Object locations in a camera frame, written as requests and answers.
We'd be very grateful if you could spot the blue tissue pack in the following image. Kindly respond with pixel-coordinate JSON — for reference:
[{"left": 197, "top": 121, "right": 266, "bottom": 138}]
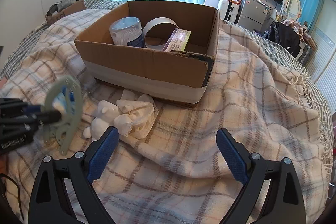
[{"left": 53, "top": 86, "right": 75, "bottom": 114}]

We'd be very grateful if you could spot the white bear figurine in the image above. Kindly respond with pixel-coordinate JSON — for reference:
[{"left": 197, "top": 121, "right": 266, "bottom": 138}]
[{"left": 83, "top": 100, "right": 122, "bottom": 141}]

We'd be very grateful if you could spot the white socks bundle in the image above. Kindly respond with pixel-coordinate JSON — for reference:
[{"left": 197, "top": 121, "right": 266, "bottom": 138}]
[{"left": 113, "top": 89, "right": 158, "bottom": 139}]

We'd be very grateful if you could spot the clear cotton swab jar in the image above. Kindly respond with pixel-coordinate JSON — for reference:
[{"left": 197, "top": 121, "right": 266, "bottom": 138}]
[{"left": 109, "top": 16, "right": 144, "bottom": 48}]

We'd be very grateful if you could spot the white tape roll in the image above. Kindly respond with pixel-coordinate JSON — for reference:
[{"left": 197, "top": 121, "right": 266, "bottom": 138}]
[{"left": 142, "top": 17, "right": 178, "bottom": 51}]

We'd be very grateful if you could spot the grey checked bed sheet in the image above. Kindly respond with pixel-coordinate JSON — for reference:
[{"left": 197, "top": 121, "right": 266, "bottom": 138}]
[{"left": 1, "top": 0, "right": 333, "bottom": 164}]

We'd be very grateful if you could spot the plaid blanket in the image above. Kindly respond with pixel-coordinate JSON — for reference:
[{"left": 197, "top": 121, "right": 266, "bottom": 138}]
[{"left": 1, "top": 9, "right": 333, "bottom": 223}]

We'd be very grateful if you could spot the small cardboard box of items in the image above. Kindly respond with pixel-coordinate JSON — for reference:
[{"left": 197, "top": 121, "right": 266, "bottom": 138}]
[{"left": 45, "top": 0, "right": 86, "bottom": 26}]

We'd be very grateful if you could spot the large open cardboard box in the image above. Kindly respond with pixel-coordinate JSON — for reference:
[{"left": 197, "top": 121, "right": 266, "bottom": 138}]
[{"left": 75, "top": 1, "right": 219, "bottom": 105}]

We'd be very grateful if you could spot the white louvered wardrobe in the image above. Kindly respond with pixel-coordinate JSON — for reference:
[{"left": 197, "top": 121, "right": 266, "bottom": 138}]
[{"left": 306, "top": 0, "right": 336, "bottom": 113}]

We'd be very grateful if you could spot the black jacket on chair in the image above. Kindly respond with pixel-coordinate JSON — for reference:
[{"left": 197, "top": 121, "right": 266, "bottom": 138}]
[{"left": 261, "top": 22, "right": 300, "bottom": 57}]

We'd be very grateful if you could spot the silver mini fridge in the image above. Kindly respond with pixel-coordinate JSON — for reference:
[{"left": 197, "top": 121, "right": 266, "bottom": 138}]
[{"left": 237, "top": 0, "right": 270, "bottom": 32}]

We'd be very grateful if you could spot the oval vanity mirror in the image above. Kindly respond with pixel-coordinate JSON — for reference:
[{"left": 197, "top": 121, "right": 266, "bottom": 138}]
[{"left": 283, "top": 0, "right": 301, "bottom": 20}]

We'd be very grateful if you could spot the white suitcase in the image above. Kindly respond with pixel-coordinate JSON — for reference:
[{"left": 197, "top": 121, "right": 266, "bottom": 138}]
[{"left": 218, "top": 0, "right": 240, "bottom": 23}]

